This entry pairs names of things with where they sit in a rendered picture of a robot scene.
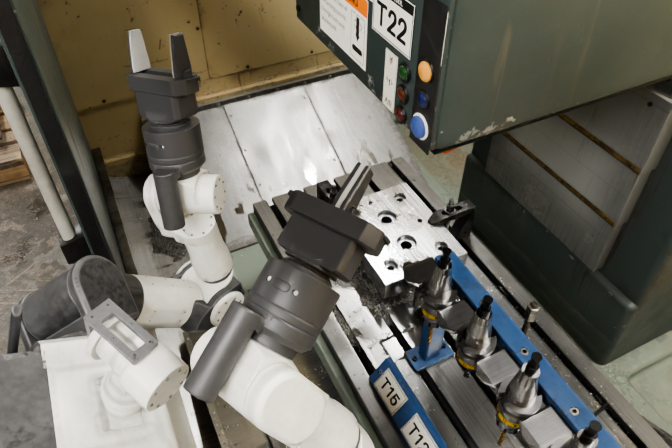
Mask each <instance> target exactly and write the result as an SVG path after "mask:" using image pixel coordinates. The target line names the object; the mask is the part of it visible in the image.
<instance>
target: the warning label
mask: <svg viewBox="0 0 672 448"><path fill-rule="evenodd" d="M367 23H368V1H367V0H320V28H321V29H322V30H323V31H324V32H325V33H326V34H327V35H328V36H329V37H330V38H331V39H332V40H333V41H334V42H335V43H336V44H338V45H339V46H340V47H341V48H342V49H343V50H344V51H345V52H346V53H347V54H348V55H349V56H350V57H351V58H352V59H353V60H354V61H355V62H356V63H357V64H358V65H359V66H360V67H361V68H362V69H363V70H364V71H366V49H367Z"/></svg>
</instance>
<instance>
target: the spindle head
mask: <svg viewBox="0 0 672 448"><path fill-rule="evenodd" d="M367 1H368V23H367V49H366V71H364V70H363V69H362V68H361V67H360V66H359V65H358V64H357V63H356V62H355V61H354V60H353V59H352V58H351V57H350V56H349V55H348V54H347V53H346V52H345V51H344V50H343V49H342V48H341V47H340V46H339V45H338V44H336V43H335V42H334V41H333V40H332V39H331V38H330V37H329V36H328V35H327V34H326V33H325V32H324V31H323V30H322V29H321V28H320V0H296V10H297V17H298V18H299V19H300V20H301V22H302V23H303V24H304V25H305V26H306V27H307V28H308V29H309V30H310V31H311V32H312V33H313V34H314V35H315V36H316V37H317V38H318V39H319V40H320V41H321V42H322V43H323V44H324V45H325V46H326V47H327V48H328V49H329V50H330V51H331V52H332V53H333V54H334V55H335V56H336V57H337V58H338V59H339V60H340V61H341V62H342V63H343V64H344V65H345V66H346V67H347V68H348V69H349V70H350V71H351V72H352V73H353V74H354V75H355V76H356V77H357V78H358V79H359V80H360V81H361V82H362V83H363V84H364V85H365V86H366V87H367V88H368V89H369V90H370V91H371V92H372V93H373V94H374V95H375V96H376V97H377V98H378V99H379V100H380V101H381V102H382V100H383V84H384V69H385V53H386V48H388V49H389V50H390V51H391V52H392V53H393V54H395V55H396V56H397V57H398V66H399V64H400V63H401V62H405V63H406V64H407V65H408V66H409V68H410V72H411V79H410V81H409V82H408V83H403V82H402V81H401V79H400V77H399V74H398V67H397V79H396V88H397V86H398V85H399V84H403V85H404V86H405V87H406V88H407V90H408V94H409V100H408V102H407V104H402V103H400V102H399V100H398V98H397V94H396V92H395V104H394V113H393V114H394V115H395V107H396V105H402V106H403V107H404V109H405V111H406V115H407V120H406V123H405V124H404V125H405V126H406V127H407V128H408V129H409V130H410V126H411V125H410V122H411V116H412V107H413V98H414V88H415V79H416V69H417V60H418V51H419V41H420V32H421V22H422V13H423V4H424V0H409V1H410V2H412V3H413V4H414V5H416V13H415V23H414V34H413V44H412V54H411V60H409V59H408V58H407V57H406V56H404V55H403V54H402V53H401V52H400V51H399V50H397V49H396V48H395V47H394V46H393V45H391V44H390V43H389V42H388V41H387V40H386V39H384V38H383V37H382V36H381V35H380V34H379V33H377V32H376V31H375V30H374V29H373V28H372V18H373V2H372V1H370V0H367ZM439 1H440V2H442V3H443V4H445V5H446V6H448V7H449V10H448V12H449V13H448V20H447V28H446V35H445V42H444V49H443V56H442V64H441V68H440V75H439V82H438V89H437V97H436V104H435V111H434V118H433V126H432V133H431V140H430V147H429V150H430V151H431V152H432V153H433V154H434V155H436V154H439V153H442V152H445V151H448V150H451V149H454V148H457V147H460V146H464V145H467V144H470V143H473V142H476V141H479V140H482V139H485V138H488V137H491V136H494V135H498V134H501V133H504V132H507V131H510V130H513V129H516V128H519V127H522V126H525V125H528V124H532V123H535V122H538V121H541V120H544V119H547V118H550V117H553V116H556V115H559V114H562V113H566V112H569V111H572V110H575V109H578V108H581V107H584V106H587V105H590V104H593V103H597V102H600V101H603V100H606V99H609V98H612V97H615V96H618V95H621V94H624V93H627V92H631V91H634V90H637V89H640V88H643V87H646V86H649V85H652V84H655V83H658V82H661V81H665V80H668V79H671V78H672V0H439Z"/></svg>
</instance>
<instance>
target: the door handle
mask: <svg viewBox="0 0 672 448"><path fill-rule="evenodd" d="M19 86H20V85H19V83H18V81H17V78H16V76H15V74H14V71H13V69H12V67H11V64H10V62H9V60H8V57H7V55H6V53H5V50H4V48H3V46H2V43H1V41H0V105H1V107H2V110H3V112H4V114H5V116H6V118H7V120H8V123H9V125H10V127H11V129H12V131H13V133H14V135H15V138H16V140H17V142H18V144H19V146H20V148H21V150H22V153H23V155H24V157H25V159H26V161H27V163H28V165H29V168H30V170H31V172H32V174H33V176H34V178H35V181H36V183H37V185H38V187H39V189H40V191H41V193H42V196H43V198H44V200H45V202H46V204H47V206H48V208H49V211H50V213H51V215H52V217H53V219H54V221H55V223H56V226H57V228H58V230H59V232H60V233H59V234H58V238H59V244H60V248H61V250H62V252H63V254H64V257H65V259H66V261H67V263H68V264H74V263H75V262H77V261H78V260H80V259H81V258H83V257H85V256H88V255H92V254H91V251H90V249H89V247H88V244H87V242H86V240H85V237H84V235H83V233H82V230H81V228H80V226H79V224H78V225H76V226H73V225H72V222H71V220H70V218H69V215H68V213H67V211H66V209H65V206H64V204H63V202H62V199H61V197H60V195H59V193H58V190H57V188H56V186H55V183H54V181H53V179H52V177H51V174H50V172H49V170H48V167H47V165H46V163H45V161H44V158H43V156H42V154H41V151H40V149H39V147H38V145H37V142H36V140H35V138H34V135H33V133H32V131H31V129H30V126H29V124H28V122H27V120H26V117H25V115H24V113H23V110H22V108H21V106H20V104H19V101H18V99H17V97H16V94H15V92H14V90H13V88H12V87H19Z"/></svg>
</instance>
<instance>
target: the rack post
mask: <svg viewBox="0 0 672 448"><path fill-rule="evenodd" d="M428 331H429V327H428V326H426V325H425V324H424V323H423V329H422V335H421V340H420V345H419V346H417V347H414V348H412V349H410V350H408V351H405V352H404V355H405V357H406V358H407V360H408V361H409V363H410V365H411V366H412V368H413V369H414V371H415V372H416V373H418V372H420V371H422V370H424V369H426V368H428V367H431V366H433V365H435V364H437V363H439V362H441V361H443V360H446V359H448V358H450V357H452V356H453V355H454V353H453V351H452V350H451V348H450V347H449V346H448V344H447V343H446V342H445V340H444V339H443V337H444V333H445V330H444V329H442V328H441V327H439V328H434V329H433V334H432V339H431V343H430V344H428V343H426V341H427V336H428V335H429V334H428Z"/></svg>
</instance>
